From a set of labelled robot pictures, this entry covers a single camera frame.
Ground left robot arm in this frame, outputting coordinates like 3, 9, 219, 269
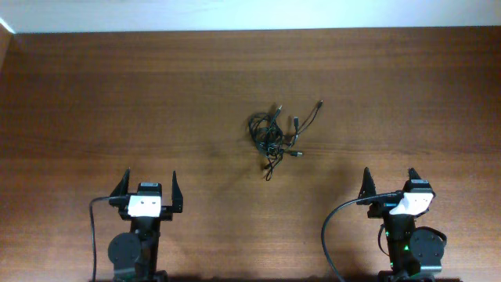
108, 170, 183, 282

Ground black USB cable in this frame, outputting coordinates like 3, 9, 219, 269
247, 104, 304, 182

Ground camera cable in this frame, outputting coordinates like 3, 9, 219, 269
320, 190, 404, 282
88, 195, 130, 282

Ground left camera cable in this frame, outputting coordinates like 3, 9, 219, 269
88, 195, 130, 282

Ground right camera cable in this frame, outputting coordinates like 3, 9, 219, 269
320, 190, 404, 282

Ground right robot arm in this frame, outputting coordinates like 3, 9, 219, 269
358, 168, 447, 282

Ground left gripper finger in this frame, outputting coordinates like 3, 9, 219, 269
171, 171, 183, 213
110, 168, 130, 197

